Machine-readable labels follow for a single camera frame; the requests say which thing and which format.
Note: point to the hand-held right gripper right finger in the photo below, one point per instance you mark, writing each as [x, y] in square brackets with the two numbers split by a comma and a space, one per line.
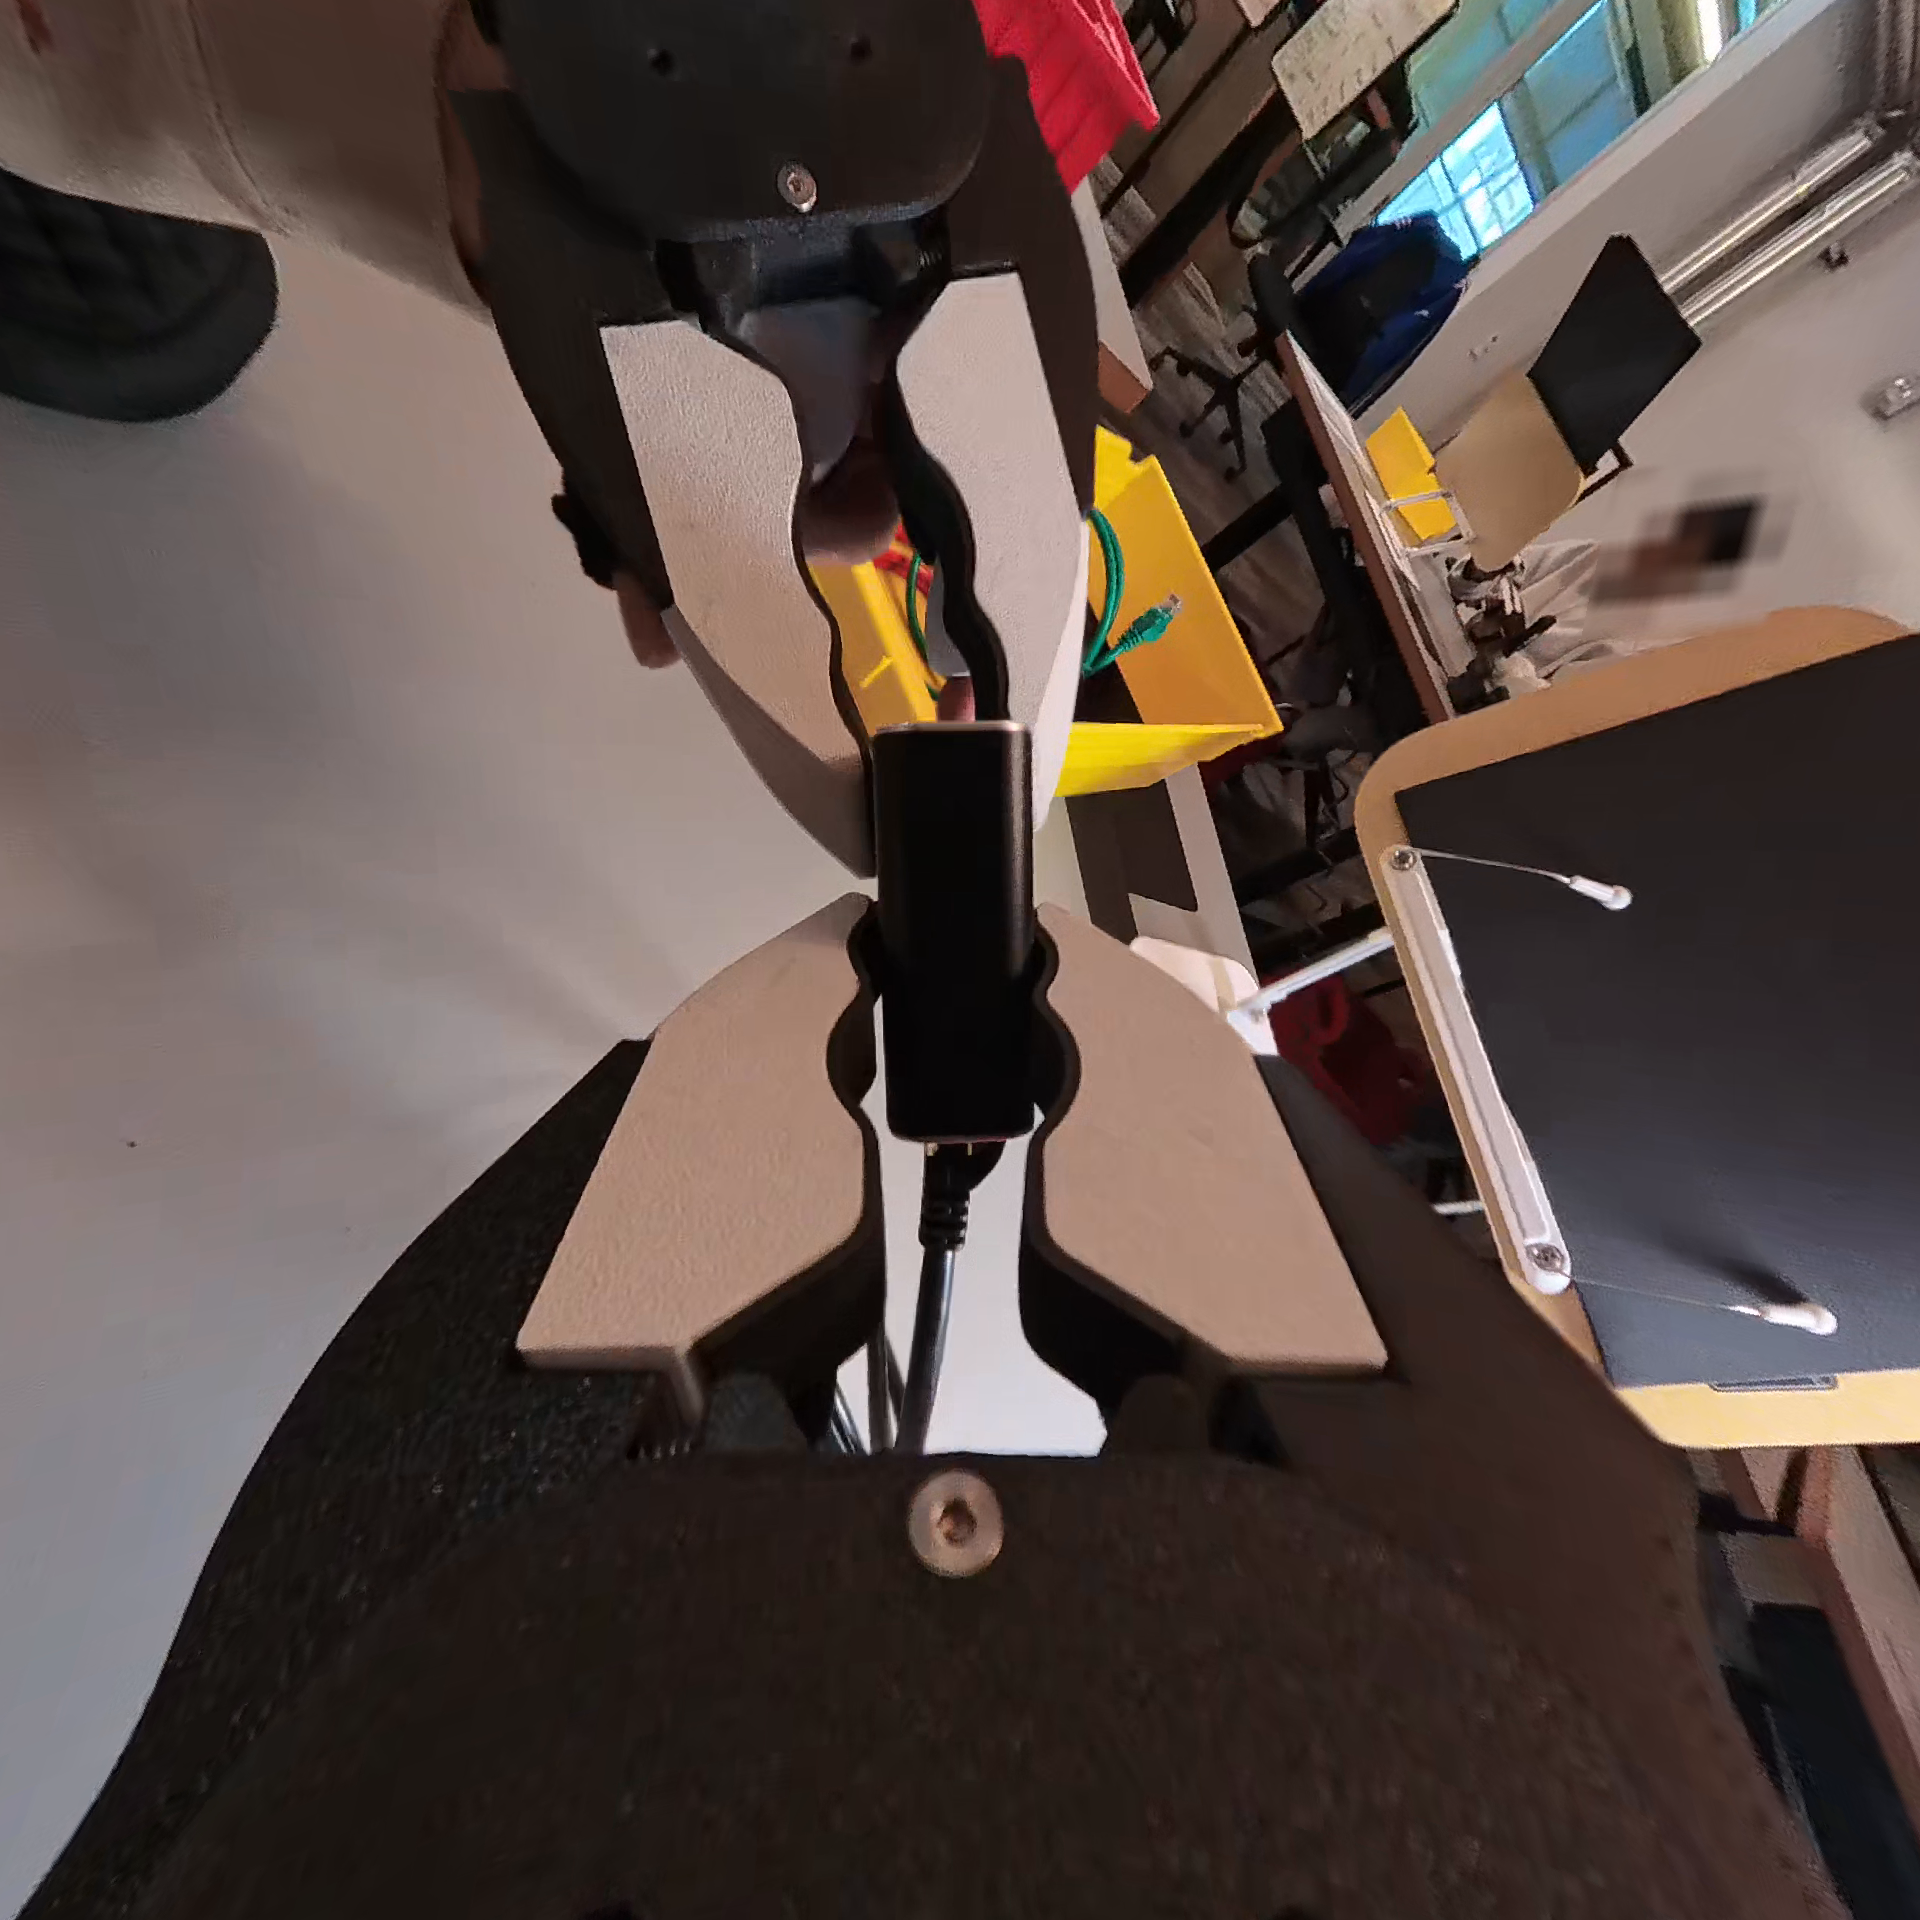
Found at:
[1200, 1185]

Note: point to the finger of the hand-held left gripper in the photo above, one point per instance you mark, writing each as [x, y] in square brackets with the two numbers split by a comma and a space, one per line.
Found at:
[1020, 480]
[720, 570]

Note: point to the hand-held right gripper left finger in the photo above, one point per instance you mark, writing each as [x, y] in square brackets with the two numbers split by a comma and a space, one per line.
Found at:
[704, 1172]

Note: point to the yellow plastic bin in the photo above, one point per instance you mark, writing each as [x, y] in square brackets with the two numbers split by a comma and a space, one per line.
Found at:
[1185, 662]

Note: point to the black power bank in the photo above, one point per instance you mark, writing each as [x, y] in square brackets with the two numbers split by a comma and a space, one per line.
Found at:
[955, 930]

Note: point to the person's left forearm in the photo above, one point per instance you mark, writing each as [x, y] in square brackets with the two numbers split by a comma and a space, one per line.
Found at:
[224, 105]

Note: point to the person's left hand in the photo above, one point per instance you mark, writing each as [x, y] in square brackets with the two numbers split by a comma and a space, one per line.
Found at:
[648, 639]

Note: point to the red bag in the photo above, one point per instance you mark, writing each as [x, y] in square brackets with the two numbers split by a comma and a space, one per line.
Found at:
[1349, 1065]

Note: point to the white rounded panel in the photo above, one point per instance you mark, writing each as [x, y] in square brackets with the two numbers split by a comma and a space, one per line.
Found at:
[1195, 967]

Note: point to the black office chair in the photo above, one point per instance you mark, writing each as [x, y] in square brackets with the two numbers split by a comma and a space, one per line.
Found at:
[1268, 300]

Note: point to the wooden desk with black legs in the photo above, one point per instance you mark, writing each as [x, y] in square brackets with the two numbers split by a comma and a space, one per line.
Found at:
[1336, 442]

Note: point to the red ribbed plastic bin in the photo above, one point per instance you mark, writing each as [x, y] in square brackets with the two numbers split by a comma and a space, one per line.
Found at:
[1072, 77]

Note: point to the small yellow bin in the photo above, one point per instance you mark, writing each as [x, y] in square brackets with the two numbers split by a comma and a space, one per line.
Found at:
[1403, 452]

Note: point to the blue backpack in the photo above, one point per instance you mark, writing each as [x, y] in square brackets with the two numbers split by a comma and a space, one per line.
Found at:
[1382, 300]

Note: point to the brown cardboard sheet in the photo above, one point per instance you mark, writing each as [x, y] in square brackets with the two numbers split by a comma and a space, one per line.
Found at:
[1508, 464]

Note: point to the white peg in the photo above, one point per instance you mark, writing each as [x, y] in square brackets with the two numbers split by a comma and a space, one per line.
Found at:
[1798, 1320]
[1608, 897]

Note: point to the wood-edged black board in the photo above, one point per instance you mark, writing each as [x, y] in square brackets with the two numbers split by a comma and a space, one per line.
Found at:
[1680, 1021]

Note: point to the white clipboard sheet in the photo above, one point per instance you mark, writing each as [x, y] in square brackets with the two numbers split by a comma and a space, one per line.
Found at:
[1349, 60]

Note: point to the black square panel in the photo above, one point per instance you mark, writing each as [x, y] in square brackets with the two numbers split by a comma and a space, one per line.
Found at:
[1613, 346]

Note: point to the black padded cushion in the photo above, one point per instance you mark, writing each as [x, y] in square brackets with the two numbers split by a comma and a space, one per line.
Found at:
[119, 317]

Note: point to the white metal bracket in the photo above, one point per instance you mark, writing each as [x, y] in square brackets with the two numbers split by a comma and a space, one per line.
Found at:
[1305, 978]

